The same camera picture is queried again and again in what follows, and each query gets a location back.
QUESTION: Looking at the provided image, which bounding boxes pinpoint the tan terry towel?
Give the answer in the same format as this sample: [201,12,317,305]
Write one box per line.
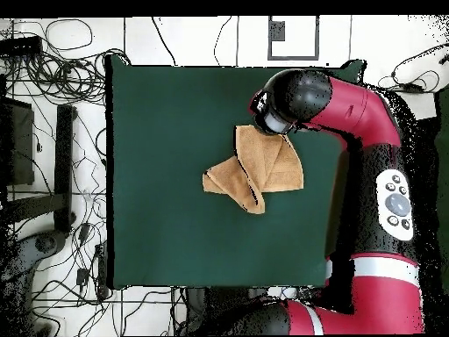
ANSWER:
[202,124,305,215]

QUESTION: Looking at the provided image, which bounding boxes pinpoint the flat black box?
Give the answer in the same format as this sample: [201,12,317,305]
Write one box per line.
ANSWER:
[0,35,44,57]

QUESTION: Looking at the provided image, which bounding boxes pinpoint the dark green table cloth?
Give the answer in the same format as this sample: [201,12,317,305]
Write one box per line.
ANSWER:
[104,54,367,290]

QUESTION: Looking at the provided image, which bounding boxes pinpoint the black upright stand bar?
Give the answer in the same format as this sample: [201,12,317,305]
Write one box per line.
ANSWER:
[53,104,77,233]

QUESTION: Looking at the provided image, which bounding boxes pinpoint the black power strip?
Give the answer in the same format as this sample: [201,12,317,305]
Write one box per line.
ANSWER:
[94,241,110,300]

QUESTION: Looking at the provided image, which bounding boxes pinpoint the large black case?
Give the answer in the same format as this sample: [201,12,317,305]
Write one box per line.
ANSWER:
[0,96,35,187]

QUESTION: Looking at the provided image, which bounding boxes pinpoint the grey office chair base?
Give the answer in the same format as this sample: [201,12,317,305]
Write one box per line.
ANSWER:
[0,229,68,336]

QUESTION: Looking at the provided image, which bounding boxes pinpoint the long black floor cable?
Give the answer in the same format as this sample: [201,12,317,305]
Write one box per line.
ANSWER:
[213,15,233,68]
[151,16,177,68]

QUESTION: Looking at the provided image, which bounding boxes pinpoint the grey square floor frame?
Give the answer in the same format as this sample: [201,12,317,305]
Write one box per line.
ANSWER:
[267,15,320,61]

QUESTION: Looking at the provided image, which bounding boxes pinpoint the tangled black cable bundle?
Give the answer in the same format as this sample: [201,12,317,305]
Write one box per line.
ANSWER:
[3,47,132,106]

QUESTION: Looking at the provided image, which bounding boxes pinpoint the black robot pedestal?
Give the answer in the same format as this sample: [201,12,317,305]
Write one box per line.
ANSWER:
[183,286,267,336]

